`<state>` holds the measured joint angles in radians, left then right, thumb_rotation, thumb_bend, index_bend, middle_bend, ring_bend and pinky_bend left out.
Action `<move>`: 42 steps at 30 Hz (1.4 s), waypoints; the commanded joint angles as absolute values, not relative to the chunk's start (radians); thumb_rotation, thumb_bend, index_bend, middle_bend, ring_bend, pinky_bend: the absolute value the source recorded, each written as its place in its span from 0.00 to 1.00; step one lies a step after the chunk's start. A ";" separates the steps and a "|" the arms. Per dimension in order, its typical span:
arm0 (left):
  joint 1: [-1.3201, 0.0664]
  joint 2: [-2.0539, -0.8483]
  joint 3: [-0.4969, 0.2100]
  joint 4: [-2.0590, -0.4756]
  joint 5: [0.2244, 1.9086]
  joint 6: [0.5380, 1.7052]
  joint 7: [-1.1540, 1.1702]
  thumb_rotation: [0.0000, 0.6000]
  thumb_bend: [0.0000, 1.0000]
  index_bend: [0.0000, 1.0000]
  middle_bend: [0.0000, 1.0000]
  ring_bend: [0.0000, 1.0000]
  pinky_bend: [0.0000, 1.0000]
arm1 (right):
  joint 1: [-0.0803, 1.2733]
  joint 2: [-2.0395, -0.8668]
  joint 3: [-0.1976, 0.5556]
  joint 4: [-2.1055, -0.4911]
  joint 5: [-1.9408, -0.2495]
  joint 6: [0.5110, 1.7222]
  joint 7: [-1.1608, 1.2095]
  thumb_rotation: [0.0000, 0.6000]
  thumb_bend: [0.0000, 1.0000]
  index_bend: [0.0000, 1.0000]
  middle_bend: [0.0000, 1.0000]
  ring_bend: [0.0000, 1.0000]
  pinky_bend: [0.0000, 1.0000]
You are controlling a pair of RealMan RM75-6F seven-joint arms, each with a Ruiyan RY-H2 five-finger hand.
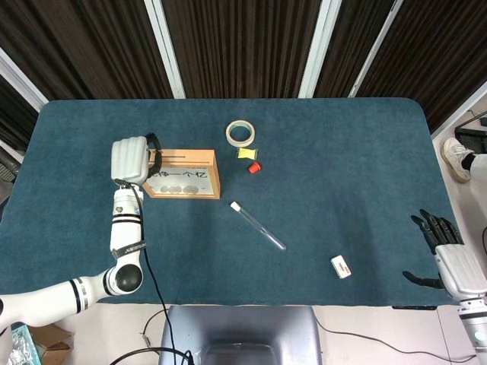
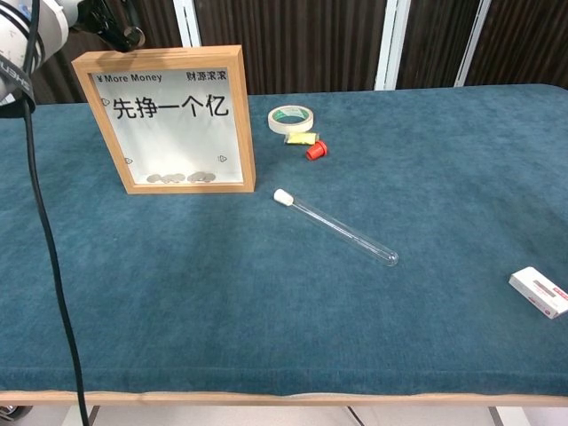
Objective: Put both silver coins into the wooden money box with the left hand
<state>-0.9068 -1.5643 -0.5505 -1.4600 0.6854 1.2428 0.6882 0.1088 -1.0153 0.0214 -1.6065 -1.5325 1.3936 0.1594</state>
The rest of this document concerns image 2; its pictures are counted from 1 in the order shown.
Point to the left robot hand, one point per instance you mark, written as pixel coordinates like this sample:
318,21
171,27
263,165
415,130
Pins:
106,20

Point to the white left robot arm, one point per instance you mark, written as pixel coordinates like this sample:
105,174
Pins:
26,26

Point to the beige masking tape roll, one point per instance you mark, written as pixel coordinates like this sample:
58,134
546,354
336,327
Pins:
273,122

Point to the small yellow packet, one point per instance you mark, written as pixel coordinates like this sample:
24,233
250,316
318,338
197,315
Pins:
299,139

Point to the red plastic stopper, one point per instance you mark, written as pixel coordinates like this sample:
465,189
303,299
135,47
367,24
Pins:
316,151

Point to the glass test tube white stopper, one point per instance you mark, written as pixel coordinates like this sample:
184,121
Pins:
284,198

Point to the teal table cloth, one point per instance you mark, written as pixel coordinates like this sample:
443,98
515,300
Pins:
310,319

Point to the metal table leg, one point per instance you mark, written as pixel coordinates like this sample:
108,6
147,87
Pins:
94,416
496,416

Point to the small white red box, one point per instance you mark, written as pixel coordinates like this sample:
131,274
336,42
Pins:
539,290

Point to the white partition post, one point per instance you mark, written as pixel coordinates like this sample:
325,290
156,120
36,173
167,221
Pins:
186,22
392,44
475,44

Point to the wooden frame coin bank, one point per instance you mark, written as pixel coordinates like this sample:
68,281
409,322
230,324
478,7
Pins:
168,133

